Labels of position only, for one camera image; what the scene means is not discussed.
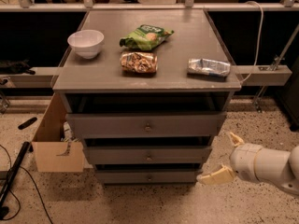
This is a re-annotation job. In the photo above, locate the green chip bag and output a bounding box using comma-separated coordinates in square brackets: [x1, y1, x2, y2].
[120, 24, 174, 51]

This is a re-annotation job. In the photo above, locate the grey drawer cabinet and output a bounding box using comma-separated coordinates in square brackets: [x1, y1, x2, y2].
[53, 9, 240, 174]

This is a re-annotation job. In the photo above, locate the metal frame rail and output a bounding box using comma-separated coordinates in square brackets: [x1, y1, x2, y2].
[0, 2, 299, 90]

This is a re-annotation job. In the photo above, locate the black floor cable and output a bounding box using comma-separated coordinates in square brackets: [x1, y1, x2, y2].
[0, 144, 54, 224]

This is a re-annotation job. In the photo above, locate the silver blue snack bag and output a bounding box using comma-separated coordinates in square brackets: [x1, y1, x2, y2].
[187, 58, 231, 77]

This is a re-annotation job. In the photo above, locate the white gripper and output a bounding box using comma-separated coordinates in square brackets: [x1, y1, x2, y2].
[197, 132, 263, 185]

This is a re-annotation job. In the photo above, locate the white bowl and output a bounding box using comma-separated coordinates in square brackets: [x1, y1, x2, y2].
[67, 30, 105, 59]

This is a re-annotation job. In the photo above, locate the black object on rail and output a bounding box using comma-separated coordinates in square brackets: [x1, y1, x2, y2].
[0, 60, 36, 75]

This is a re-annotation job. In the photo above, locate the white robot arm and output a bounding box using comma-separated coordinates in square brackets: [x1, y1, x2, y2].
[197, 133, 299, 198]

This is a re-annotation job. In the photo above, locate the black bar on floor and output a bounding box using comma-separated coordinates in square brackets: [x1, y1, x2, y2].
[0, 142, 30, 220]

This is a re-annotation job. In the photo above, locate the small black object on floor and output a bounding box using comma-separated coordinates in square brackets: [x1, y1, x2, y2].
[18, 117, 37, 130]

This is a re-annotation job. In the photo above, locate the cardboard box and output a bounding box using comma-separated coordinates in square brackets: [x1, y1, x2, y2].
[32, 94, 85, 173]

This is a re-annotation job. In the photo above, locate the grey top drawer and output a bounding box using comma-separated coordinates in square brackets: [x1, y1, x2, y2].
[66, 112, 226, 139]

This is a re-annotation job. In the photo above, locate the white cable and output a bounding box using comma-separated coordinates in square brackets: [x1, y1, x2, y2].
[239, 0, 265, 86]

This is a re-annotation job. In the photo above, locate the brown snack bag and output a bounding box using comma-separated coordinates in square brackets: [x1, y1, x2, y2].
[120, 51, 158, 74]

